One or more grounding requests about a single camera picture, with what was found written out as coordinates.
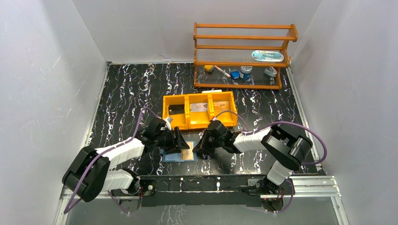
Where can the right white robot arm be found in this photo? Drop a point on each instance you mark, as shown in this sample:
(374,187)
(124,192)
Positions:
(280,139)

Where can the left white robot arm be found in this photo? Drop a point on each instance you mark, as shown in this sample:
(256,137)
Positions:
(91,172)

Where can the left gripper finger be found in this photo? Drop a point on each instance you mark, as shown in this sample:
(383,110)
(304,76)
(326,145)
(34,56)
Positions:
(180,143)
(171,150)

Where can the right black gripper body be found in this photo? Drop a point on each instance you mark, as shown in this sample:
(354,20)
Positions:
(214,143)

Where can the orange credit card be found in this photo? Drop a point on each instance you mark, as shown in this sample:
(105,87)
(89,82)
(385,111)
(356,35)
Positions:
(221,105)
(187,154)

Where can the yellow sponge block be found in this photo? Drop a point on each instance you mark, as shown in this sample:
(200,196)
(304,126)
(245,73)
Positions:
(209,68)

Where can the yellow three-compartment bin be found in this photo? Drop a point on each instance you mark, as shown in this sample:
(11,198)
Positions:
(191,120)

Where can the grey tape dispenser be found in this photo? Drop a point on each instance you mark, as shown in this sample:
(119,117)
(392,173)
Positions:
(271,71)

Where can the orange wooden shelf rack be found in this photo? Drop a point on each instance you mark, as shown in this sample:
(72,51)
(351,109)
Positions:
(229,46)

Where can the silver credit card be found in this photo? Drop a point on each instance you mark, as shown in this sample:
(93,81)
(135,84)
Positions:
(199,107)

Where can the white rectangular box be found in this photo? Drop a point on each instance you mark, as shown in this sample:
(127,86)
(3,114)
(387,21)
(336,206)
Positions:
(211,91)

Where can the black credit card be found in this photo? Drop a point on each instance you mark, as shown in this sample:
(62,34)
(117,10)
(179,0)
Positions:
(176,109)

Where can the white marker pen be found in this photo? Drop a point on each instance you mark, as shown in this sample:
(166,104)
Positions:
(222,71)

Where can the blue blister pack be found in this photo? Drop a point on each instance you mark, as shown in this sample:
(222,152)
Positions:
(267,56)

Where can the blue small box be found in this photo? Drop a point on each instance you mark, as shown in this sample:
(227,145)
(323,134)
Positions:
(235,74)

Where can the blue card holder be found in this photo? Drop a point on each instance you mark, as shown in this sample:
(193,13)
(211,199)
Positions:
(176,157)

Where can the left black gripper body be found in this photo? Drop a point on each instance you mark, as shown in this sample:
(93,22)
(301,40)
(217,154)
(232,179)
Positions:
(173,138)

